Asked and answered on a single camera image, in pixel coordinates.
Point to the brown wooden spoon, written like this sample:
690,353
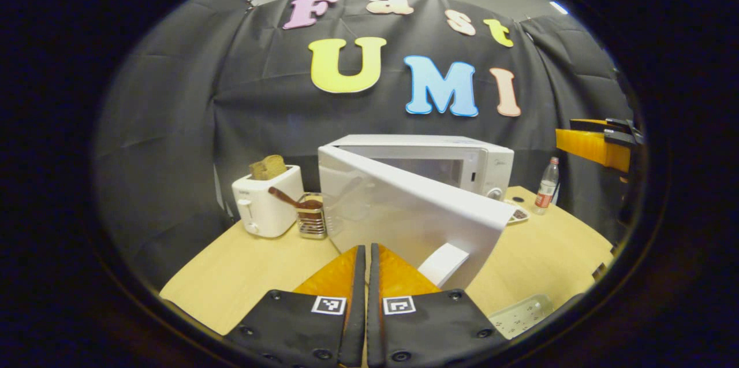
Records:
283,196

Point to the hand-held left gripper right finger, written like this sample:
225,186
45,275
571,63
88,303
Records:
375,310

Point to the white divided dish with beans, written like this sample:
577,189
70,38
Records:
519,215

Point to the black backdrop cloth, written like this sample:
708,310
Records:
173,125

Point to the pale speckled tray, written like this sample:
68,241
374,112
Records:
519,316

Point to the white microwave oven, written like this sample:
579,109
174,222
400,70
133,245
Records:
404,206

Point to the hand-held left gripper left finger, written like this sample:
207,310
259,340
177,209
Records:
359,310

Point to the clear bottle with red label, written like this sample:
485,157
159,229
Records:
545,192

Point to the white toaster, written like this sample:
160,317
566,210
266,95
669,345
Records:
265,206

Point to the brown bread slice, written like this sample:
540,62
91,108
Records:
268,167

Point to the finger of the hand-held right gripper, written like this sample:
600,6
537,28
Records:
589,148
620,123

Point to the small ceiling light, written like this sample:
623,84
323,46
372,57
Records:
558,7

